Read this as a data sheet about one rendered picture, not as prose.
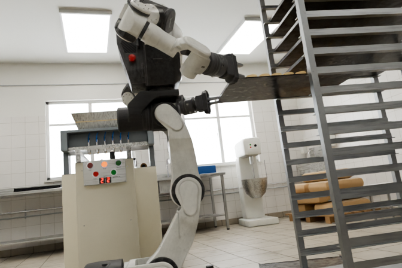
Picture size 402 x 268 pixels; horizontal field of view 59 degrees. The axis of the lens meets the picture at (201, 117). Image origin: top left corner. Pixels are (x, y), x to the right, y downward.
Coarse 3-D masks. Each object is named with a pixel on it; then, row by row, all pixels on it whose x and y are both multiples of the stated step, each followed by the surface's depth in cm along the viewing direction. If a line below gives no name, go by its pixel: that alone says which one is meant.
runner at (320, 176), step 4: (292, 176) 187; (296, 176) 187; (300, 176) 187; (304, 176) 188; (308, 176) 188; (312, 176) 188; (316, 176) 188; (320, 176) 189; (324, 176) 189; (288, 180) 186; (292, 180) 186; (296, 180) 187; (300, 180) 187; (304, 180) 187; (308, 180) 185
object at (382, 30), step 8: (312, 32) 160; (320, 32) 160; (328, 32) 161; (336, 32) 161; (344, 32) 162; (352, 32) 162; (360, 32) 163; (368, 32) 164; (376, 32) 165; (384, 32) 166; (392, 32) 167; (400, 32) 168
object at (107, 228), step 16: (128, 160) 214; (80, 176) 207; (128, 176) 212; (80, 192) 205; (96, 192) 206; (112, 192) 208; (128, 192) 210; (80, 208) 203; (96, 208) 204; (112, 208) 206; (128, 208) 208; (80, 224) 201; (96, 224) 202; (112, 224) 204; (128, 224) 206; (80, 240) 199; (96, 240) 201; (112, 240) 202; (128, 240) 204; (80, 256) 197; (96, 256) 199; (112, 256) 200; (128, 256) 202
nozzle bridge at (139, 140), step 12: (60, 132) 276; (72, 132) 278; (84, 132) 283; (96, 132) 288; (108, 132) 292; (132, 132) 296; (144, 132) 298; (60, 144) 274; (72, 144) 284; (84, 144) 286; (108, 144) 290; (120, 144) 287; (132, 144) 289; (144, 144) 290
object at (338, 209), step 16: (304, 16) 158; (304, 32) 156; (304, 48) 156; (320, 96) 150; (320, 112) 148; (320, 128) 148; (336, 176) 143; (336, 192) 141; (336, 208) 140; (336, 224) 141
